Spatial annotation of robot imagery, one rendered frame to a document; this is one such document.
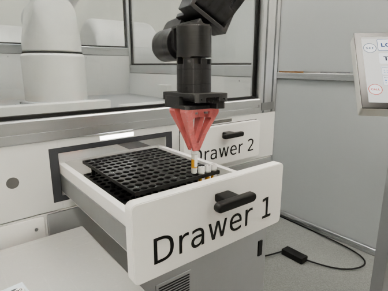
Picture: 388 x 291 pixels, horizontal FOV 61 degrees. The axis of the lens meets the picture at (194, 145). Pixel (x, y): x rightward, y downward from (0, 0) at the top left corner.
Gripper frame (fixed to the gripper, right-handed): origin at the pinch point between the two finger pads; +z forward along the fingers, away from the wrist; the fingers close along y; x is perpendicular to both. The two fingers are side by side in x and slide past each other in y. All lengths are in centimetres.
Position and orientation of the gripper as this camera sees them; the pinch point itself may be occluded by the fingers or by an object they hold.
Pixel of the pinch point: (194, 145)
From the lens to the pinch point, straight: 56.8
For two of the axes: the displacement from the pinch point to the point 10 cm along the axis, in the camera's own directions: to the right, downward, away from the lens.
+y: 5.8, 1.7, -8.0
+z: 0.0, 9.8, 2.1
